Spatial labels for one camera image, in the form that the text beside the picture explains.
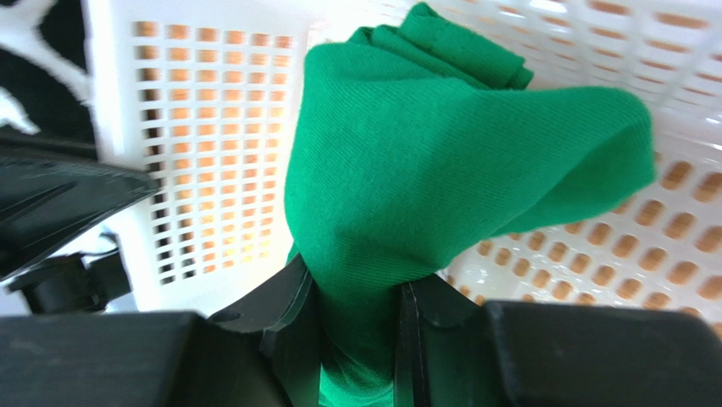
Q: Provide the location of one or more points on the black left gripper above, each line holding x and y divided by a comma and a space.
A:
54, 190

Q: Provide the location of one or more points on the zebra striped pillow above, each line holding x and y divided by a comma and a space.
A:
45, 84

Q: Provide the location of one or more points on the white plastic basket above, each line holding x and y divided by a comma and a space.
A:
204, 96

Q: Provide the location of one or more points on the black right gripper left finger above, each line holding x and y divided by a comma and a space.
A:
262, 350

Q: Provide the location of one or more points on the green t shirt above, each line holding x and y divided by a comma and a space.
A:
414, 143

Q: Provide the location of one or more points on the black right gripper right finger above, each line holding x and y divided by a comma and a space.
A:
453, 352

